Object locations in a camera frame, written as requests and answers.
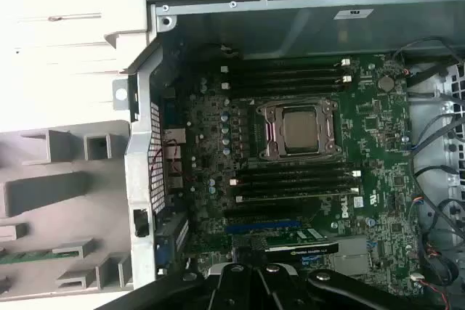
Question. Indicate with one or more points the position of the green RAM stick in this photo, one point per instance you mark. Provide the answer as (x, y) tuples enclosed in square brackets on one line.
[(36, 257)]

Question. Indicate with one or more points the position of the silver coin battery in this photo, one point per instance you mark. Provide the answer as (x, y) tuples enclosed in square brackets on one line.
[(386, 83)]

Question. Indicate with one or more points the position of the black graphics card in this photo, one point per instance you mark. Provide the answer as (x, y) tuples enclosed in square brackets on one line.
[(301, 248)]

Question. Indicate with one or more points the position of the white label sticker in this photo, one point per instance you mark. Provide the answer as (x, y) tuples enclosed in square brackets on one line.
[(354, 14)]

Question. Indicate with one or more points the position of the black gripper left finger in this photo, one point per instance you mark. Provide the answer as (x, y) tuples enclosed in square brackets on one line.
[(236, 288)]

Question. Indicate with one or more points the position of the grey parts rack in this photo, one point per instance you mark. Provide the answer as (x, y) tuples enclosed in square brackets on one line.
[(36, 194)]

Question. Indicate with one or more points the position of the blue expansion slot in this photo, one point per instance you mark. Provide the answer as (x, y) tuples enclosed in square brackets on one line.
[(261, 227)]

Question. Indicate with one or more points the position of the black RAM slot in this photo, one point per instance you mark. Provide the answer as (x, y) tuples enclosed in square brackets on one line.
[(290, 190)]

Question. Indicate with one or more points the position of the silver CPU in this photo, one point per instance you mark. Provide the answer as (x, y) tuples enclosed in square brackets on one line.
[(301, 130)]

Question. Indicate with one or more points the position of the metal CPU socket cover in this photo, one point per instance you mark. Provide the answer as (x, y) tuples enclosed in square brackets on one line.
[(273, 132)]

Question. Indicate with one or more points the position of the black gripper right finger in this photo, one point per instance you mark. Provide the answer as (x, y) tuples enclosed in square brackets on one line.
[(276, 288)]

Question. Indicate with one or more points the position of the open black PC case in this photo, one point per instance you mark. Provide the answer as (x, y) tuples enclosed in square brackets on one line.
[(141, 165)]

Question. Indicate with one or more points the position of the green motherboard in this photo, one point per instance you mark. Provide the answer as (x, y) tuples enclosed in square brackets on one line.
[(381, 150)]

